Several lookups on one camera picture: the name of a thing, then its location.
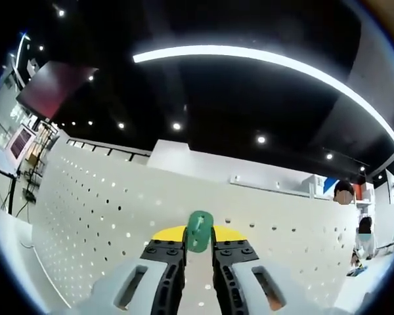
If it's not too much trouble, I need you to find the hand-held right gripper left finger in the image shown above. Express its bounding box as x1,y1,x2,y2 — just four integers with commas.
91,225,188,315

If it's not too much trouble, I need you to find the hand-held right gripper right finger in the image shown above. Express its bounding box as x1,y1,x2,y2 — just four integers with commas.
211,225,319,315

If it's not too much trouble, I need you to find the green hook assembly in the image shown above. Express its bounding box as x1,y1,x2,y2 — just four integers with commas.
186,210,215,254

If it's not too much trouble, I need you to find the white pegboard mounting plate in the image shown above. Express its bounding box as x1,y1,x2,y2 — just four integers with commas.
31,143,361,311

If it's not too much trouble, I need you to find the grey metal shelf rack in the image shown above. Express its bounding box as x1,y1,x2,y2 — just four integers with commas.
229,175,316,198

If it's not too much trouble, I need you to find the white curved partition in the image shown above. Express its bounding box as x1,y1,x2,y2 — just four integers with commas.
146,139,338,200

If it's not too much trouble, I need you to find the white storage shelving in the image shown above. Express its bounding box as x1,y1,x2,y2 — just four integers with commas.
301,173,376,211

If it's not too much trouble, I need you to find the group of ceiling spotlights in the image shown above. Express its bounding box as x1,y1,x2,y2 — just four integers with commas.
37,9,385,180

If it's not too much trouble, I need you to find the black laptop stand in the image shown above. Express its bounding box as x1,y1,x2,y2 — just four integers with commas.
6,163,20,216

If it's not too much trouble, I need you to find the white board panel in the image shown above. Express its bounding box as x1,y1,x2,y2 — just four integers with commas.
385,169,394,206

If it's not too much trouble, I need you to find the white laptop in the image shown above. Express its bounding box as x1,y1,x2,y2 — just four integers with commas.
5,126,36,165

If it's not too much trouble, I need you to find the large dark red screen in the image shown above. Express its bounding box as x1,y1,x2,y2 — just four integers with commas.
15,60,99,121

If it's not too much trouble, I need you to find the long ceiling light strip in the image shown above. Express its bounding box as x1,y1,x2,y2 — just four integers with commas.
132,45,394,140

